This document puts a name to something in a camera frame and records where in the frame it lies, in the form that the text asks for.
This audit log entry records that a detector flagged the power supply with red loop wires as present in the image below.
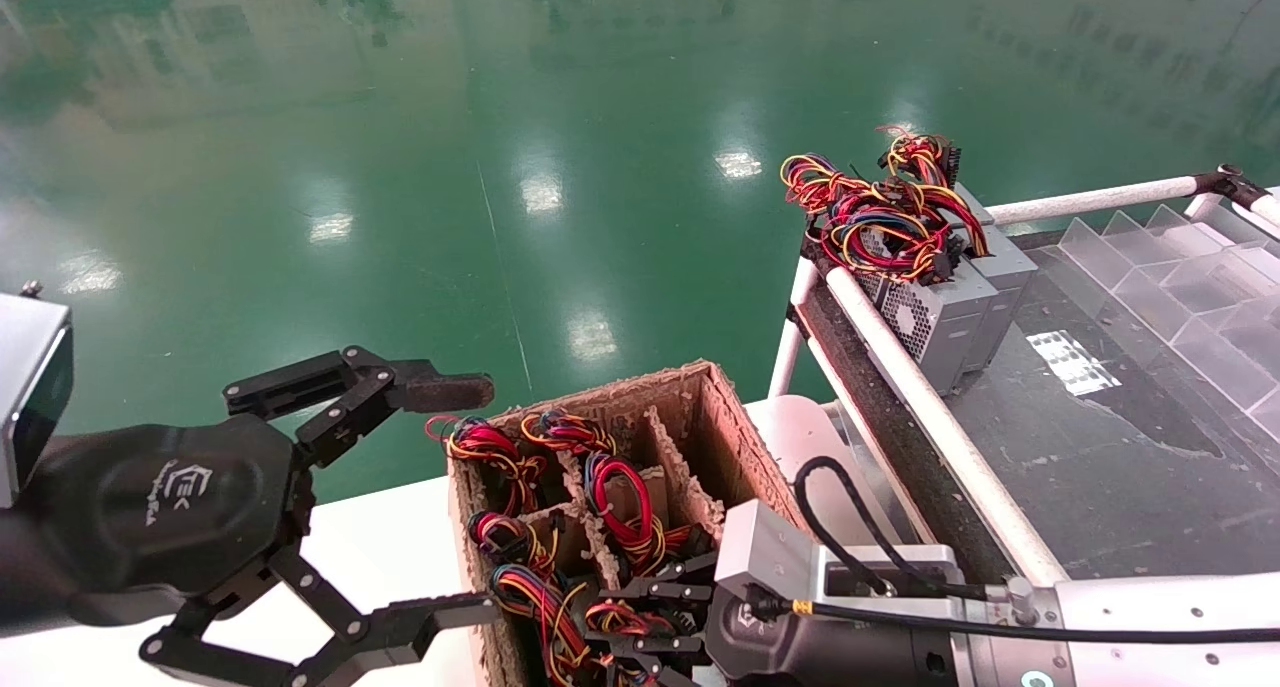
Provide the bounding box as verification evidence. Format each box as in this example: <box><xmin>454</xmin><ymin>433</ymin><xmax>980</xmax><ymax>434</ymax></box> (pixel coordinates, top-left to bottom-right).
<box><xmin>580</xmin><ymin>454</ymin><xmax>716</xmax><ymax>580</ymax></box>

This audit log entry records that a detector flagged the clear acrylic divider tray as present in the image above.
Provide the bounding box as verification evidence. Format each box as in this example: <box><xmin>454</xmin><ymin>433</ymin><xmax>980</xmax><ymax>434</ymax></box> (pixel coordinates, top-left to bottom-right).
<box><xmin>1055</xmin><ymin>202</ymin><xmax>1280</xmax><ymax>443</ymax></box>

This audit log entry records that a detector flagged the looped black cable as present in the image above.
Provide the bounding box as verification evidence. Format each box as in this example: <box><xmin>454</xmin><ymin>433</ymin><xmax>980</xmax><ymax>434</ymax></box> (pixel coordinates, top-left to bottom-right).
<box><xmin>793</xmin><ymin>455</ymin><xmax>991</xmax><ymax>604</ymax></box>

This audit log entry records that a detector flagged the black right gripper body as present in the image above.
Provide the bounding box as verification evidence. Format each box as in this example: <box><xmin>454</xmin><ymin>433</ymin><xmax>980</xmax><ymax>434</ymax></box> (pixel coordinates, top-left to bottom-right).
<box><xmin>705</xmin><ymin>587</ymin><xmax>963</xmax><ymax>687</ymax></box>

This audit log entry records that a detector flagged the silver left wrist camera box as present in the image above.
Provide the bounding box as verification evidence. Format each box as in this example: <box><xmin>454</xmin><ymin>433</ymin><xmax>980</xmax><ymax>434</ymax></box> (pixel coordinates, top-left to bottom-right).
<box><xmin>0</xmin><ymin>280</ymin><xmax>76</xmax><ymax>508</ymax></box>

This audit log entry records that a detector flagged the grey power supply with wires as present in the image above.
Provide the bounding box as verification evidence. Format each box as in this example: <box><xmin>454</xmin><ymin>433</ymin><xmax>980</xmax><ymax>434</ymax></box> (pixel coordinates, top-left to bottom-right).
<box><xmin>583</xmin><ymin>597</ymin><xmax>701</xmax><ymax>687</ymax></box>
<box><xmin>878</xmin><ymin>125</ymin><xmax>1039</xmax><ymax>373</ymax></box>

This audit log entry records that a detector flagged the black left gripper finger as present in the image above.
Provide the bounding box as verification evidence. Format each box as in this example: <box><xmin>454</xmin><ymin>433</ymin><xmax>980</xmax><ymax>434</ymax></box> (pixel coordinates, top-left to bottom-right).
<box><xmin>138</xmin><ymin>547</ymin><xmax>502</xmax><ymax>687</ymax></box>
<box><xmin>222</xmin><ymin>345</ymin><xmax>497</xmax><ymax>470</ymax></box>

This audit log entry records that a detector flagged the brown cardboard divider box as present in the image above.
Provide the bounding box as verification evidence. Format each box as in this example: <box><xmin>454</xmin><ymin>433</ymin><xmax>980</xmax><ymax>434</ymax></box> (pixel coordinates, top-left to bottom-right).
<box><xmin>445</xmin><ymin>359</ymin><xmax>813</xmax><ymax>687</ymax></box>

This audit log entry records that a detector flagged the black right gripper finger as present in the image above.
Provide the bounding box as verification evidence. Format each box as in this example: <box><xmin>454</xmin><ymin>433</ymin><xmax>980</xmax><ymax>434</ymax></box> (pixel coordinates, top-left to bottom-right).
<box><xmin>585</xmin><ymin>632</ymin><xmax>714</xmax><ymax>687</ymax></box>
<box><xmin>600</xmin><ymin>555</ymin><xmax>719</xmax><ymax>609</ymax></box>

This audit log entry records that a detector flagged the black cable with yellow tag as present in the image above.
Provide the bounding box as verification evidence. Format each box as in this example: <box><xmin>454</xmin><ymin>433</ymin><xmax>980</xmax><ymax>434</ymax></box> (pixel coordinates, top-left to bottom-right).
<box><xmin>745</xmin><ymin>582</ymin><xmax>1280</xmax><ymax>646</ymax></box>

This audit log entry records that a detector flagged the black textured cart edge strip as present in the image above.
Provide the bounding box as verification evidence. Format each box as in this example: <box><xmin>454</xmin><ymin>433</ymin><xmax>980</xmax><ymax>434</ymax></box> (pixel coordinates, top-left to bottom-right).
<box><xmin>790</xmin><ymin>239</ymin><xmax>1016</xmax><ymax>586</ymax></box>

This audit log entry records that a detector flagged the black pipe joint clamp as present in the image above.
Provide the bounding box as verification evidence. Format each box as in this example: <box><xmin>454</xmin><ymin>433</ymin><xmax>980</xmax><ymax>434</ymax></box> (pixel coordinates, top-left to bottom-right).
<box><xmin>1195</xmin><ymin>164</ymin><xmax>1266</xmax><ymax>213</ymax></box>

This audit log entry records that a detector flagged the long white cart pipe rail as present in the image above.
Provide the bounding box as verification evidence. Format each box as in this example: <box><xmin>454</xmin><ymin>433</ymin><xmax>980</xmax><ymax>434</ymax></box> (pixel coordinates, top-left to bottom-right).
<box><xmin>825</xmin><ymin>265</ymin><xmax>1071</xmax><ymax>588</ymax></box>

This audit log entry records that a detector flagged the white cart leg pipe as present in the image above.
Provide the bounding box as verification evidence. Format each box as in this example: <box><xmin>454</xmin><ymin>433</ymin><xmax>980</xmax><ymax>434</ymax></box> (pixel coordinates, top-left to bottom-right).
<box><xmin>767</xmin><ymin>257</ymin><xmax>821</xmax><ymax>400</ymax></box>

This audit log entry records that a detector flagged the grey power supply with grille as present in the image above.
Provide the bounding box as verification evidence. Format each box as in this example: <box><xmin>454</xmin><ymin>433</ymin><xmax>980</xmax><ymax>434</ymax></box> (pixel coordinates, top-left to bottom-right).
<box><xmin>780</xmin><ymin>152</ymin><xmax>1001</xmax><ymax>396</ymax></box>

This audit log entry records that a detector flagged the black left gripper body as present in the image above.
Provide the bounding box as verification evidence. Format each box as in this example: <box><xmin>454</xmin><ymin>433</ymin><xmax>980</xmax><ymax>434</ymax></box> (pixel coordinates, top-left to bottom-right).
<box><xmin>22</xmin><ymin>414</ymin><xmax>314</xmax><ymax>626</ymax></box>

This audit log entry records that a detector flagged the power supply with wire bundle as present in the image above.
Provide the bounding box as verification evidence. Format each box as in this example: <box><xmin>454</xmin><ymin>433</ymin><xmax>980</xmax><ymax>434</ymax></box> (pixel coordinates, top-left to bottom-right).
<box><xmin>467</xmin><ymin>512</ymin><xmax>561</xmax><ymax>578</ymax></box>
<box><xmin>425</xmin><ymin>415</ymin><xmax>547</xmax><ymax>514</ymax></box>
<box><xmin>488</xmin><ymin>565</ymin><xmax>593</xmax><ymax>687</ymax></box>
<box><xmin>518</xmin><ymin>409</ymin><xmax>617</xmax><ymax>459</ymax></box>

